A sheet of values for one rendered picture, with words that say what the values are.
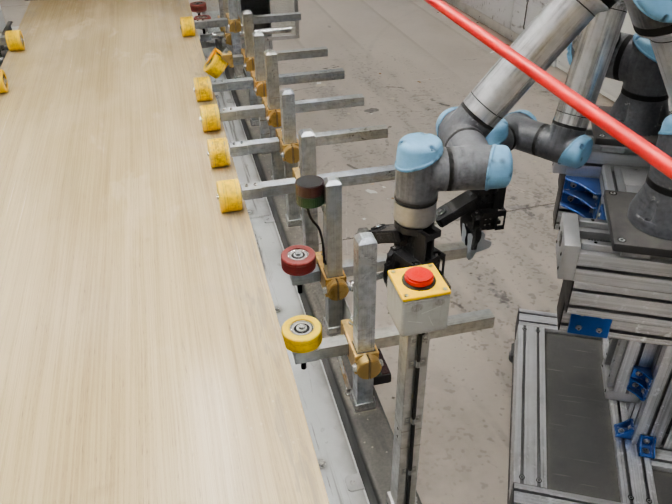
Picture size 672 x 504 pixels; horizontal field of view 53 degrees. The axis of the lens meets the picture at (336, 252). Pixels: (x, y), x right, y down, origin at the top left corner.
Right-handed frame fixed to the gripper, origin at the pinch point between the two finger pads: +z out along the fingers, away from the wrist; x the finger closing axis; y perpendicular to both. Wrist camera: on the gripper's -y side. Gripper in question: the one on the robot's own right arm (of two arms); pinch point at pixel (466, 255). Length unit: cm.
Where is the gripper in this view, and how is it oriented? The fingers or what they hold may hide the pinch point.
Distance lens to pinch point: 170.3
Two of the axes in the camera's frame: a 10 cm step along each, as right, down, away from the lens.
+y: 9.7, -1.5, 2.0
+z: 0.1, 8.2, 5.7
